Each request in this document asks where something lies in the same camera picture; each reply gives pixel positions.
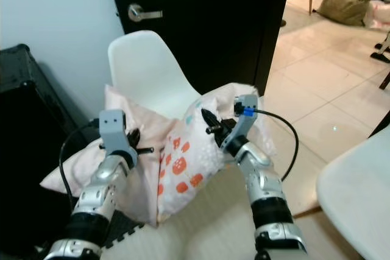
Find white pillow orange print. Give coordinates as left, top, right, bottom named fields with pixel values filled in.
left=156, top=98, right=239, bottom=223

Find large pale pink pillow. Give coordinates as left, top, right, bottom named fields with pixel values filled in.
left=39, top=82, right=278, bottom=225

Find white plastic shell chair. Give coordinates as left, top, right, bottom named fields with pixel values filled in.
left=316, top=124, right=390, bottom=260
left=107, top=30, right=321, bottom=260

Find black door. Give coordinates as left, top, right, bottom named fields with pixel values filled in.
left=105, top=0, right=294, bottom=97

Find black equipment case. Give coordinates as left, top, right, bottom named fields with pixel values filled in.
left=0, top=43, right=99, bottom=256

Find dark wooden table leg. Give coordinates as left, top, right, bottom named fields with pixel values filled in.
left=378, top=70, right=390, bottom=91

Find grey stand black feet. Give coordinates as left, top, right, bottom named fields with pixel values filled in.
left=370, top=31, right=390, bottom=65

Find white plastic bag red print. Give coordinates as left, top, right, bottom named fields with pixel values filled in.
left=364, top=0, right=390, bottom=30

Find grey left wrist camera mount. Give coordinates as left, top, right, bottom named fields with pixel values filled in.
left=99, top=110, right=132, bottom=155

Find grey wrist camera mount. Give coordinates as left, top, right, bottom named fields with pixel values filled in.
left=227, top=94, right=260, bottom=145
left=99, top=110, right=132, bottom=155

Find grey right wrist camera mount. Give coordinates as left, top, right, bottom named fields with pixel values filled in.
left=227, top=94, right=260, bottom=145

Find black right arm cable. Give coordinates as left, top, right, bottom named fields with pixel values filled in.
left=255, top=109, right=300, bottom=182

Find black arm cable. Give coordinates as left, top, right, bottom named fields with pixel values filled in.
left=58, top=119, right=102, bottom=210
left=255, top=109, right=300, bottom=182

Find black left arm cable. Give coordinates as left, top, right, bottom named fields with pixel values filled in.
left=58, top=119, right=102, bottom=210

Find silver door lever handle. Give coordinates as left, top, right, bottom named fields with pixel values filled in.
left=127, top=3, right=164, bottom=23

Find black door frame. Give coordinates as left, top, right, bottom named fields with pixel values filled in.
left=368, top=110, right=390, bottom=138

